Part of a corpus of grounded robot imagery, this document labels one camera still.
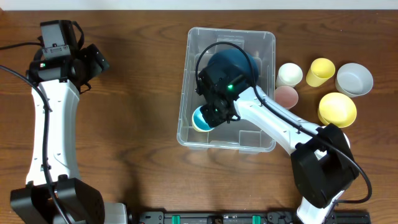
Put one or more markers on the pink cup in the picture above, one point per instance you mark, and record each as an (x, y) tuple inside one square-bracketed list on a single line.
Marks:
[(286, 96)]

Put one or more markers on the light blue cup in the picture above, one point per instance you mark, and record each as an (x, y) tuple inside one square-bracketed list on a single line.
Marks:
[(200, 121)]

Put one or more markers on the clear plastic storage container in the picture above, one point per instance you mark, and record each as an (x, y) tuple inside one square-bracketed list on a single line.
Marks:
[(242, 135)]

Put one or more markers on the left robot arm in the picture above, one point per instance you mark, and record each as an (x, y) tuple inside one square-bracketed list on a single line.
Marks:
[(59, 73)]

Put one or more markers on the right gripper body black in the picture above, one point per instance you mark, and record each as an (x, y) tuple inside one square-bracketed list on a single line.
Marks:
[(218, 111)]

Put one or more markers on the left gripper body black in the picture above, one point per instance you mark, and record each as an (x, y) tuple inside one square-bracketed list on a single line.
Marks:
[(76, 35)]

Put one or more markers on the cream cup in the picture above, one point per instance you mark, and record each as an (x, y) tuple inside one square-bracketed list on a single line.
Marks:
[(289, 74)]

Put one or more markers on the blue bowl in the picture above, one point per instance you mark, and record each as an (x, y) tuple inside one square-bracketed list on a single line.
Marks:
[(234, 63)]

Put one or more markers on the white small bowl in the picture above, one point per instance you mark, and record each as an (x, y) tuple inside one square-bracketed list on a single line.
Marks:
[(347, 140)]

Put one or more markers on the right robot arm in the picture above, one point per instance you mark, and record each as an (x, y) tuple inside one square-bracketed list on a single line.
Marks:
[(322, 162)]

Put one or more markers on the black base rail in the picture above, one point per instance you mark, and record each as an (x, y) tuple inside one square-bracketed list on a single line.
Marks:
[(281, 217)]

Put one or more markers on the yellow small bowl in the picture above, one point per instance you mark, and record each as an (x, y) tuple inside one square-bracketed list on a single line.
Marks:
[(338, 109)]

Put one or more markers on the grey small bowl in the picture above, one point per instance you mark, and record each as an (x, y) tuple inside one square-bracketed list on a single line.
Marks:
[(353, 80)]

